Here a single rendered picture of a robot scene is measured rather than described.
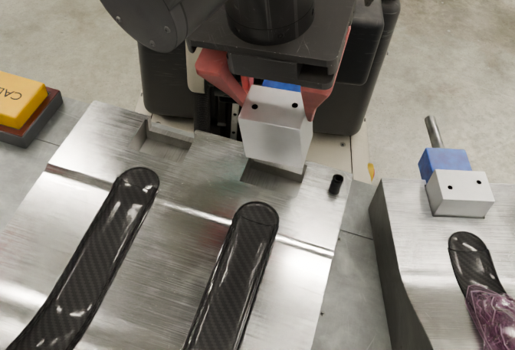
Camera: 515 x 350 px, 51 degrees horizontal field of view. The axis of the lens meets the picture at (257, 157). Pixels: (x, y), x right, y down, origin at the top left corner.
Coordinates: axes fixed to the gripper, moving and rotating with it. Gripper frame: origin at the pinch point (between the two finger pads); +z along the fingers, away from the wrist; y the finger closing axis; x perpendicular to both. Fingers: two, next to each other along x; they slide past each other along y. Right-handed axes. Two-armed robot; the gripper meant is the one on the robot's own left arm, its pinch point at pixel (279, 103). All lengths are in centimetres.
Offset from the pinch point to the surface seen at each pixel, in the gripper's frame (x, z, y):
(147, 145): -1.2, 8.8, -13.7
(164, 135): -0.1, 8.1, -12.2
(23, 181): -6.3, 12.5, -27.0
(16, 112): -0.3, 9.3, -29.9
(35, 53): 76, 95, -116
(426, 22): 151, 125, 11
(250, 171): -0.8, 10.4, -3.4
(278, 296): -13.0, 7.1, 3.2
